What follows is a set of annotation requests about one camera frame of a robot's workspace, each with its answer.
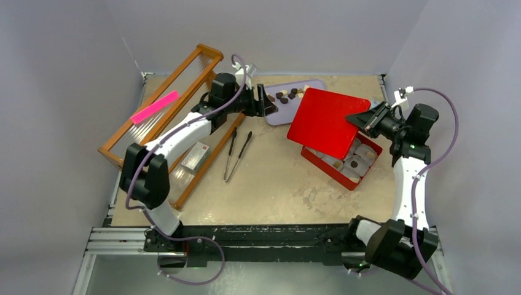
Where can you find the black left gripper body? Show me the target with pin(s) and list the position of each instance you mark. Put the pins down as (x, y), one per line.
(250, 107)

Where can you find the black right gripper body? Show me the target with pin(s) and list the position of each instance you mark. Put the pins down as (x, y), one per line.
(383, 123)

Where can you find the red box lid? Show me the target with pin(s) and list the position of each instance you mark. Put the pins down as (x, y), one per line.
(320, 121)

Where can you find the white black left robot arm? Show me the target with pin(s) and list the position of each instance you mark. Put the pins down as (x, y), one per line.
(145, 172)

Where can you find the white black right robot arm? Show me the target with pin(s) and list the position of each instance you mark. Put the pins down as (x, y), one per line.
(400, 244)

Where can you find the red chocolate box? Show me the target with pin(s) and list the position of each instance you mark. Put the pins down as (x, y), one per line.
(350, 170)

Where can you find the lavender plastic tray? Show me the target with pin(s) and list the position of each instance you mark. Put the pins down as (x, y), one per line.
(286, 111)

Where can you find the orange wooden shelf rack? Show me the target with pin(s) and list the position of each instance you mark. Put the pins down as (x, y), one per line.
(191, 79)

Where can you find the pink flat box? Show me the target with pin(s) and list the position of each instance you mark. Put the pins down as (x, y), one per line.
(154, 108)

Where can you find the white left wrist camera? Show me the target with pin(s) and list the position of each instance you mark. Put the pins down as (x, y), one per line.
(244, 75)

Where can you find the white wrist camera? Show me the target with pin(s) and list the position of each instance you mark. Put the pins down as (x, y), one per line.
(401, 97)
(244, 75)

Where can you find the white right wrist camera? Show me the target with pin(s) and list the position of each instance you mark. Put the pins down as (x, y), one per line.
(401, 97)

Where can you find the black metal base rail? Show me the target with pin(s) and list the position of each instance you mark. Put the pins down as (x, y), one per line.
(327, 244)

